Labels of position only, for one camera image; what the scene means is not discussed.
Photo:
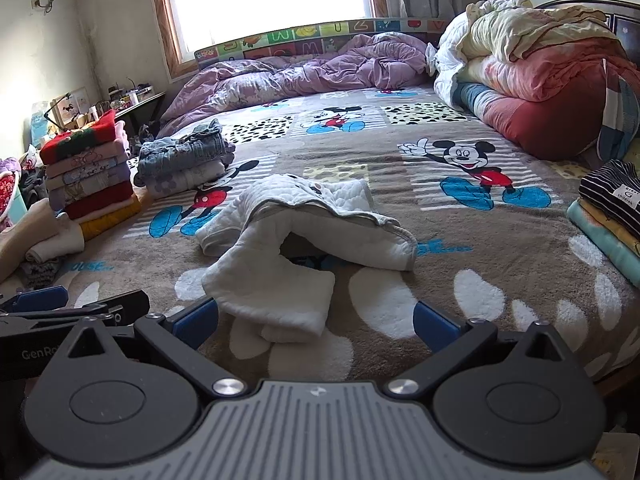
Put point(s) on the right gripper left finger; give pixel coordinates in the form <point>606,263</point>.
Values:
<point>174,341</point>

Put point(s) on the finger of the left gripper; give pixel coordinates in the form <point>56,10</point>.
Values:
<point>45,299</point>

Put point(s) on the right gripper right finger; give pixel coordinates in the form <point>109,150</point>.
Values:
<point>454,344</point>

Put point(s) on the white quilted garment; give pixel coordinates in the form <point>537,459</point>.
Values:
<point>256,239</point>

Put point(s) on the beige folded cloth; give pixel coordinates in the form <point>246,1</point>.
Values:
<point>52,233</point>

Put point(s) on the yellow folded garment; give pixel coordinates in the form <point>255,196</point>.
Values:
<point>115,215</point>

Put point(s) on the dark red folded garment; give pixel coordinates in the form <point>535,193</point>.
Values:
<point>113,194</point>

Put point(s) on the purple white folded garment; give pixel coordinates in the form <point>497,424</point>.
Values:
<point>59,198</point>

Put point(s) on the blue floral folded garment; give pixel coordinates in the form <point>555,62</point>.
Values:
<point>83,172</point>

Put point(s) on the pink folded garment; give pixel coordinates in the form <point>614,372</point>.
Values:
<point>117,147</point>

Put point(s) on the white purple flower garment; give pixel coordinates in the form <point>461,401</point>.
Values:
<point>185,180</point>

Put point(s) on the red green folded garment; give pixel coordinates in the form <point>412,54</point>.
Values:
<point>74,142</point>

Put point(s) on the teal folded garment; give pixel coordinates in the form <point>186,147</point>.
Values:
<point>623,258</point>

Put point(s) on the folded blue denim garment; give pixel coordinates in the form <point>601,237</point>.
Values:
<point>163,156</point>

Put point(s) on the cluttered dark desk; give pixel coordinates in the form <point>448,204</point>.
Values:
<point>75,109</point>

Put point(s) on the striped navy folded garment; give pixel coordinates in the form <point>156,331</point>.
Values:
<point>614,189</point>

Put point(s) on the red and white quilt pile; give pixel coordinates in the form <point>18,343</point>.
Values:
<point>556,82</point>

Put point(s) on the purple crumpled duvet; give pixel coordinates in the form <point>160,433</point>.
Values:
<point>387,61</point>

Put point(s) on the colourful alphabet headboard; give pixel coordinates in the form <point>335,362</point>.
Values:
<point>316,39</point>

